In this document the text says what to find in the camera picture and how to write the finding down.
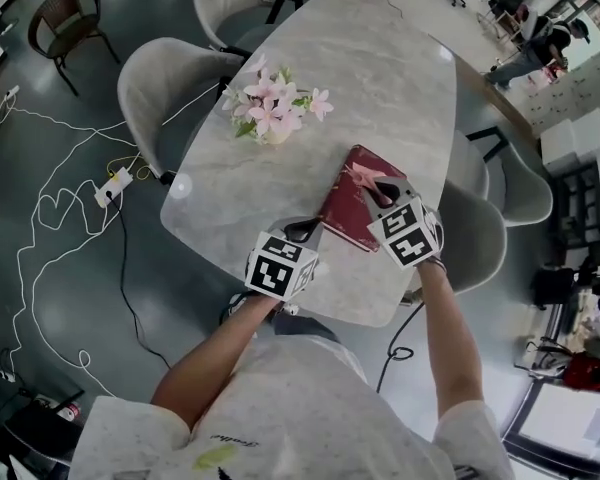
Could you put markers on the red bag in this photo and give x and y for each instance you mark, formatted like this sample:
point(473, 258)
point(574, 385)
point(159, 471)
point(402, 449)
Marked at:
point(590, 373)

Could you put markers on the person's white speckled t-shirt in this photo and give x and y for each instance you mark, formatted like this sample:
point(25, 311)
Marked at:
point(305, 418)

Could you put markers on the white power strip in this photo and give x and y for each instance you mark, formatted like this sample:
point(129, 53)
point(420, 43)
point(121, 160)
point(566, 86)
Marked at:
point(114, 185)

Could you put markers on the person's right forearm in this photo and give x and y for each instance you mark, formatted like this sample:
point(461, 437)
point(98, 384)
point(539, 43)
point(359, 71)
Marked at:
point(452, 348)

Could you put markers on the cream pot with pink flowers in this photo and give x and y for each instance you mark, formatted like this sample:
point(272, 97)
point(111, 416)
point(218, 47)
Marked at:
point(275, 108)

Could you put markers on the person's left forearm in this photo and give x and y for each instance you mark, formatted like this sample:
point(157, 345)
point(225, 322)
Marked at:
point(210, 363)

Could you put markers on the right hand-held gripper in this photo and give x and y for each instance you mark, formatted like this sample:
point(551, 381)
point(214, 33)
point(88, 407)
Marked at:
point(407, 238)

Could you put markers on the pink cloth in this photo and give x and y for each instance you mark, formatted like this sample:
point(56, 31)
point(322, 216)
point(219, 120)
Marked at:
point(367, 173)

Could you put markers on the red drink can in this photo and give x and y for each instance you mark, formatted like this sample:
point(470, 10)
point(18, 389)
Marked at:
point(67, 412)

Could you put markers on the white storage boxes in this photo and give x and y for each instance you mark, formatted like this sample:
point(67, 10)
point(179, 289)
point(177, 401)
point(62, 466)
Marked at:
point(575, 140)

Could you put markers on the dark red hardcover book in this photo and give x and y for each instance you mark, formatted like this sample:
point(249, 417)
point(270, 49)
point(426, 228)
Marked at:
point(345, 208)

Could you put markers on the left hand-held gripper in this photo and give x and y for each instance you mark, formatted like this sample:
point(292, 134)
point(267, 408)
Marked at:
point(275, 273)

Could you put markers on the brown wicker chair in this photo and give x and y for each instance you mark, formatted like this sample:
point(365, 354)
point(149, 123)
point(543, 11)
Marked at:
point(62, 23)

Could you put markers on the black backpack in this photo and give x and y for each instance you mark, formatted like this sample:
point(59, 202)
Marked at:
point(555, 288)

